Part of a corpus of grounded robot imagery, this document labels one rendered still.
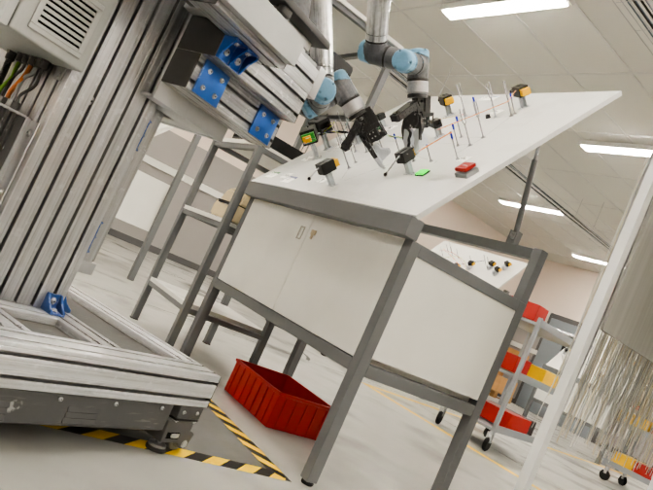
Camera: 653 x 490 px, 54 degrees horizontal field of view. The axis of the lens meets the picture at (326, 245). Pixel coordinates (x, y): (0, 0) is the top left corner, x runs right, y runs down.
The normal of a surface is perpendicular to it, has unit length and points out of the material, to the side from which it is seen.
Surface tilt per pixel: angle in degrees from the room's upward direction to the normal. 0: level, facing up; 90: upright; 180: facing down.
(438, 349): 90
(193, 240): 90
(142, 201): 90
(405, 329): 90
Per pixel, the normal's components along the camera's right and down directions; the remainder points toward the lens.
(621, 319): 0.57, 0.20
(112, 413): 0.78, 0.31
